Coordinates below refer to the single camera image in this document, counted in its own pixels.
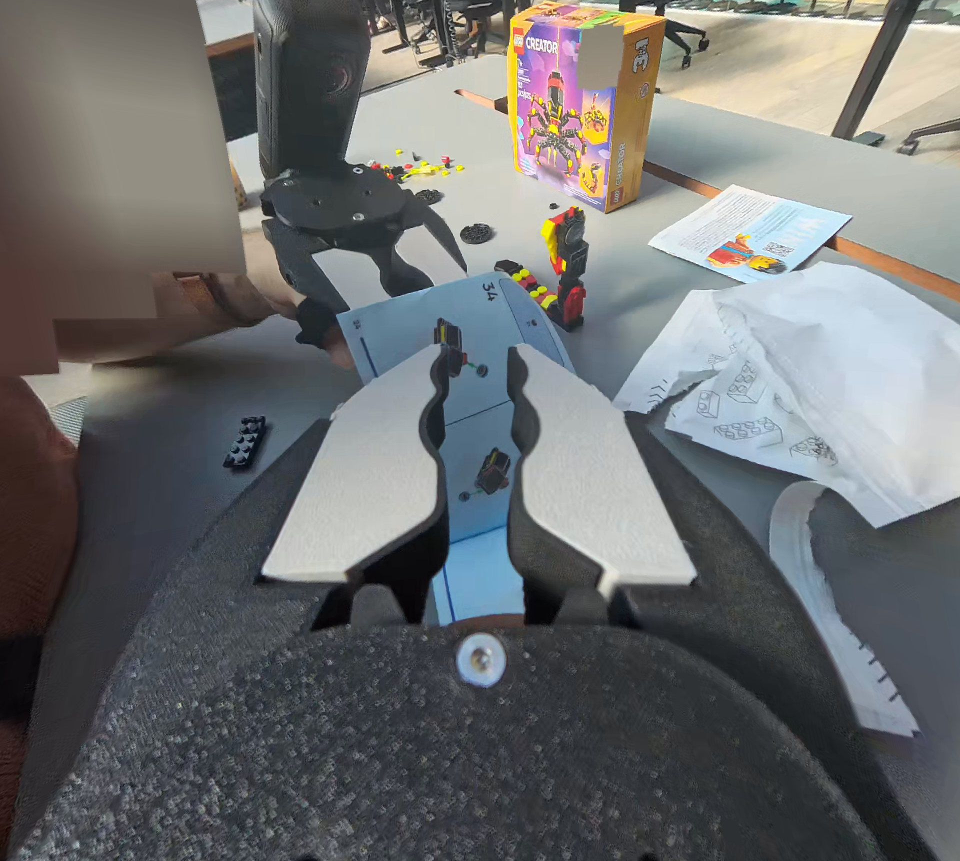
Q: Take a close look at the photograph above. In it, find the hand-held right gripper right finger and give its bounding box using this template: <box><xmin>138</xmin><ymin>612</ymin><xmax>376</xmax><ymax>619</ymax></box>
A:
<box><xmin>506</xmin><ymin>342</ymin><xmax>700</xmax><ymax>590</ymax></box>

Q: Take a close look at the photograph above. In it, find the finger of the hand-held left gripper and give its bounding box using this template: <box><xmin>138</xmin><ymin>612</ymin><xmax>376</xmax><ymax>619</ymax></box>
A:
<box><xmin>396</xmin><ymin>189</ymin><xmax>471</xmax><ymax>277</ymax></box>
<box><xmin>309</xmin><ymin>249</ymin><xmax>438</xmax><ymax>315</ymax></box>

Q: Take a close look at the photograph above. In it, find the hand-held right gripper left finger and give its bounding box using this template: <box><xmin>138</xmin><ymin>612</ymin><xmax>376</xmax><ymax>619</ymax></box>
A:
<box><xmin>257</xmin><ymin>343</ymin><xmax>451</xmax><ymax>586</ymax></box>

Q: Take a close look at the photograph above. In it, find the pale blue instruction booklet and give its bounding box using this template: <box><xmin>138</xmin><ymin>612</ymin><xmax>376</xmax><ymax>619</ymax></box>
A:
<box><xmin>336</xmin><ymin>270</ymin><xmax>579</xmax><ymax>628</ymax></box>

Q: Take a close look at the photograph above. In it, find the person's left forearm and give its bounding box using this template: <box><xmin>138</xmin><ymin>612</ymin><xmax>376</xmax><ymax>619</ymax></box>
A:
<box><xmin>56</xmin><ymin>315</ymin><xmax>196</xmax><ymax>367</ymax></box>

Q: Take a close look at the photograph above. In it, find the person's left hand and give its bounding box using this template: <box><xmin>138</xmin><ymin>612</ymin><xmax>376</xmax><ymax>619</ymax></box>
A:
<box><xmin>153</xmin><ymin>270</ymin><xmax>361</xmax><ymax>372</ymax></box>

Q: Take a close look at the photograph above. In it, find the pile of small loose bricks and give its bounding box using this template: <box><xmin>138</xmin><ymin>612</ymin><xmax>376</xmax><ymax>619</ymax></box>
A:
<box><xmin>366</xmin><ymin>147</ymin><xmax>468</xmax><ymax>185</ymax></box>

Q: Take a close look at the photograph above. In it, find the small red yellow brick assembly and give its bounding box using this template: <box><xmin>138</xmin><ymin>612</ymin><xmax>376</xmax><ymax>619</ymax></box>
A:
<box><xmin>493</xmin><ymin>258</ymin><xmax>560</xmax><ymax>312</ymax></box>

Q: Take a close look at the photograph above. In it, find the black studded plate brick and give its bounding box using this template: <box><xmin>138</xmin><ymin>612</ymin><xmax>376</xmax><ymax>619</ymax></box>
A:
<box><xmin>222</xmin><ymin>415</ymin><xmax>269</xmax><ymax>471</ymax></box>

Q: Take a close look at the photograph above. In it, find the tall red black brick model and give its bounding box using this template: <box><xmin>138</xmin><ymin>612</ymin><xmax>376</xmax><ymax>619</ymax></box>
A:
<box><xmin>540</xmin><ymin>204</ymin><xmax>591</xmax><ymax>333</ymax></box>

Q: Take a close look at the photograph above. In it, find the yellow purple toy set box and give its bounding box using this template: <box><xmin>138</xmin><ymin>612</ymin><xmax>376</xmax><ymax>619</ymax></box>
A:
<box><xmin>507</xmin><ymin>0</ymin><xmax>668</xmax><ymax>215</ymax></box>

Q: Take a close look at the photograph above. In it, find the torn white paper bag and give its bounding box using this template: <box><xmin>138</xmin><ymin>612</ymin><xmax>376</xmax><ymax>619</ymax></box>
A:
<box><xmin>612</xmin><ymin>261</ymin><xmax>960</xmax><ymax>529</ymax></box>

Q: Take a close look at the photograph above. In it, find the folded paper leaflet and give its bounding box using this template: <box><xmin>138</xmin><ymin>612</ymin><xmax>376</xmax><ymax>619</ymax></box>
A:
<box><xmin>648</xmin><ymin>183</ymin><xmax>855</xmax><ymax>285</ymax></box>

